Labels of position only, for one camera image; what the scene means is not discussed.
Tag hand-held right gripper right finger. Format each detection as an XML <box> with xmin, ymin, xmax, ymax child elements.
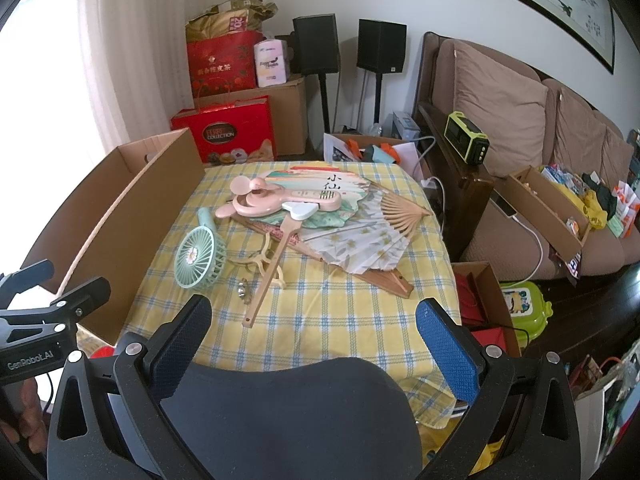
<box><xmin>415</xmin><ymin>298</ymin><xmax>583</xmax><ymax>480</ymax></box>

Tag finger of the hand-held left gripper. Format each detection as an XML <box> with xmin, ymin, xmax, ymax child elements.
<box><xmin>0</xmin><ymin>259</ymin><xmax>55</xmax><ymax>311</ymax></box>
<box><xmin>0</xmin><ymin>276</ymin><xmax>112</xmax><ymax>350</ymax></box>

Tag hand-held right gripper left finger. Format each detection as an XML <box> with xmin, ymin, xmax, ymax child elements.
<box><xmin>46</xmin><ymin>294</ymin><xmax>213</xmax><ymax>480</ymax></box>

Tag brown cardboard box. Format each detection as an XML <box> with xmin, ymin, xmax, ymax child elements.
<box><xmin>20</xmin><ymin>127</ymin><xmax>207</xmax><ymax>346</ymax></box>

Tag green handheld electric fan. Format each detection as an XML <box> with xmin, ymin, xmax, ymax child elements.
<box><xmin>175</xmin><ymin>207</ymin><xmax>228</xmax><ymax>290</ymax></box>

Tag cream plastic fan stand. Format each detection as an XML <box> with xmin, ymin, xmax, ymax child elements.
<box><xmin>225</xmin><ymin>239</ymin><xmax>289</xmax><ymax>291</ymax></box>

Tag pink handheld electric fan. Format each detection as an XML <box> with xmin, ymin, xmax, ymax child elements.
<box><xmin>215</xmin><ymin>175</ymin><xmax>346</xmax><ymax>221</ymax></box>

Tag white fan base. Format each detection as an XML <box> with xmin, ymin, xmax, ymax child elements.
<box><xmin>282</xmin><ymin>199</ymin><xmax>321</xmax><ymax>221</ymax></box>

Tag round painted hand fan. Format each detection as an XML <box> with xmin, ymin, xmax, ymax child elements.
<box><xmin>242</xmin><ymin>162</ymin><xmax>368</xmax><ymax>331</ymax></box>

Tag person's left hand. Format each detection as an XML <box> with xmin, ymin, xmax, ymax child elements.
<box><xmin>0</xmin><ymin>376</ymin><xmax>48</xmax><ymax>443</ymax></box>

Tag shallow cardboard box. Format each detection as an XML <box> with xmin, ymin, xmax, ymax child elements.
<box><xmin>452</xmin><ymin>261</ymin><xmax>521</xmax><ymax>356</ymax></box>

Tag green plastic toy case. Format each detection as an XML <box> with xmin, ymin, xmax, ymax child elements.
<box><xmin>500</xmin><ymin>281</ymin><xmax>553</xmax><ymax>346</ymax></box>

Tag wooden-guard folding fan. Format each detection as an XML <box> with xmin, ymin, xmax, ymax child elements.
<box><xmin>235</xmin><ymin>215</ymin><xmax>415</xmax><ymax>299</ymax></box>

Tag yellow plaid tablecloth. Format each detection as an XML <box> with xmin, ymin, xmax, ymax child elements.
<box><xmin>122</xmin><ymin>160</ymin><xmax>463</xmax><ymax>428</ymax></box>

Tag white floral folding fan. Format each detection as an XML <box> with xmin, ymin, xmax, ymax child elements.
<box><xmin>300</xmin><ymin>190</ymin><xmax>433</xmax><ymax>276</ymax></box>

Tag white smartphone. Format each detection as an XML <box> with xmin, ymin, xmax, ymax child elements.
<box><xmin>492</xmin><ymin>190</ymin><xmax>521</xmax><ymax>221</ymax></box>

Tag white printed shopping bag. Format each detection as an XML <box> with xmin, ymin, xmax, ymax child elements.
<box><xmin>570</xmin><ymin>355</ymin><xmax>631</xmax><ymax>466</ymax></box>

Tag long cardboard tray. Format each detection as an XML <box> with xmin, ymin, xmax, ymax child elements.
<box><xmin>507</xmin><ymin>165</ymin><xmax>591</xmax><ymax>261</ymax></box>

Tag white paper bag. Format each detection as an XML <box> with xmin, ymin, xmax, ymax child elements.
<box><xmin>322</xmin><ymin>132</ymin><xmax>423</xmax><ymax>178</ymax></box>

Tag yellow plastic bag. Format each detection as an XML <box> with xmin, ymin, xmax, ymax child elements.
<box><xmin>575</xmin><ymin>195</ymin><xmax>608</xmax><ymax>231</ymax></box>

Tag red chocolate gift box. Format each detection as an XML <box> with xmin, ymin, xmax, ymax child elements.
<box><xmin>170</xmin><ymin>95</ymin><xmax>278</xmax><ymax>166</ymax></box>

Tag grey appliance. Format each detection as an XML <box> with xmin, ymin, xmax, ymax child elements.
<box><xmin>392</xmin><ymin>111</ymin><xmax>423</xmax><ymax>143</ymax></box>

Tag white sheer curtain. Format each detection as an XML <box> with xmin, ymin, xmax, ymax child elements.
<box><xmin>75</xmin><ymin>0</ymin><xmax>201</xmax><ymax>146</ymax></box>

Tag large tan sofa cushion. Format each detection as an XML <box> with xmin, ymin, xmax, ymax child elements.
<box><xmin>452</xmin><ymin>40</ymin><xmax>549</xmax><ymax>178</ymax></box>

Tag large brown cardboard carton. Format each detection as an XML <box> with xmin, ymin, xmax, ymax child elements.
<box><xmin>192</xmin><ymin>74</ymin><xmax>308</xmax><ymax>158</ymax></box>

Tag black speaker stand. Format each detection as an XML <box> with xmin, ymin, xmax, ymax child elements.
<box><xmin>317</xmin><ymin>74</ymin><xmax>334</xmax><ymax>133</ymax></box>
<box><xmin>367</xmin><ymin>71</ymin><xmax>386</xmax><ymax>128</ymax></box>

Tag red paper gift bag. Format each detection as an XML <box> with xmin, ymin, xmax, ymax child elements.
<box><xmin>186</xmin><ymin>30</ymin><xmax>266</xmax><ymax>100</ymax></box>

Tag white tissue pack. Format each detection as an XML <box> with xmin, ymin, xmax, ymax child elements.
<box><xmin>252</xmin><ymin>37</ymin><xmax>291</xmax><ymax>88</ymax></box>

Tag black loudspeaker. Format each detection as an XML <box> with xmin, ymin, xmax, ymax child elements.
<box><xmin>291</xmin><ymin>14</ymin><xmax>340</xmax><ymax>76</ymax></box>
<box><xmin>356</xmin><ymin>19</ymin><xmax>407</xmax><ymax>73</ymax></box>

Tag gold foil bag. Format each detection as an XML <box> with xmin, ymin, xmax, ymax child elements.
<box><xmin>186</xmin><ymin>1</ymin><xmax>278</xmax><ymax>43</ymax></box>

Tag brown wooden-frame sofa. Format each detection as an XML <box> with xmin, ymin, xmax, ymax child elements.
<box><xmin>412</xmin><ymin>31</ymin><xmax>640</xmax><ymax>283</ymax></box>

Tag white charging cable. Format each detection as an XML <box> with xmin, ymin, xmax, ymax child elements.
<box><xmin>514</xmin><ymin>215</ymin><xmax>547</xmax><ymax>281</ymax></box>

